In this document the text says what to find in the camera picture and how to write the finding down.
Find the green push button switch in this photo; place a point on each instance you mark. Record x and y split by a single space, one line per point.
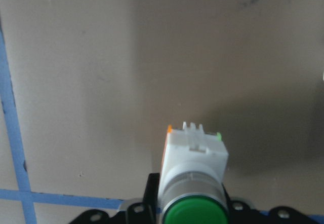
195 173

